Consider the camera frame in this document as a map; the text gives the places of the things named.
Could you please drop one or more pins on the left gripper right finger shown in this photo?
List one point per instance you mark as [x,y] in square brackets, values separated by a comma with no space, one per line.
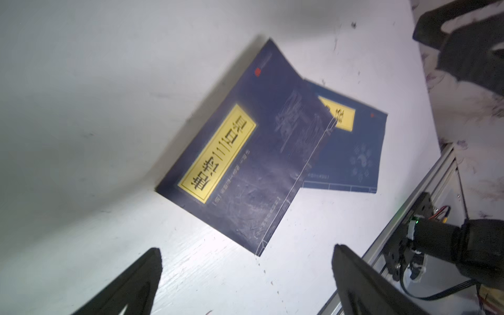
[362,290]

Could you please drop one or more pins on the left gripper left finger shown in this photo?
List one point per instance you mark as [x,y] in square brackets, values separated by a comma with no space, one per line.
[133,291]

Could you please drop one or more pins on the dark blue hardcover book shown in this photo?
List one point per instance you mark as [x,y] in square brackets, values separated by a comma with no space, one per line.
[243,169]

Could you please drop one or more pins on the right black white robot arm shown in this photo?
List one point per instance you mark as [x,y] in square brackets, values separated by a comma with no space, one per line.
[461,46]

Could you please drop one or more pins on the blue thin booklet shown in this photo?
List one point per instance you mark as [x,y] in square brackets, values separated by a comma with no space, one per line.
[351,158]

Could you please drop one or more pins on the aluminium mounting rail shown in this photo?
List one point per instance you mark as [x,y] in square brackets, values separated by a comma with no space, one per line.
[439,196]

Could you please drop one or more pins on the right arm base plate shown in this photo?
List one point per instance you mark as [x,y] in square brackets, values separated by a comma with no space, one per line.
[398,252]

